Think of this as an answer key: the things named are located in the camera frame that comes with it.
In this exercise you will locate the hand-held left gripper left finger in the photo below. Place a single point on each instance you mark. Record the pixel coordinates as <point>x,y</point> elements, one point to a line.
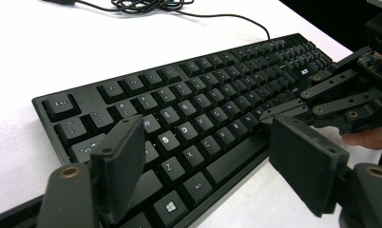
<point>119,167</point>

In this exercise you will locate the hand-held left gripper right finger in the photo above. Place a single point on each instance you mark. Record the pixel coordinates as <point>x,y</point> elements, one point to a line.
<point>306,164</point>

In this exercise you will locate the black computer keyboard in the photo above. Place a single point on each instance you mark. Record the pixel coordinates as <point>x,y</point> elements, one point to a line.
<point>211,95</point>

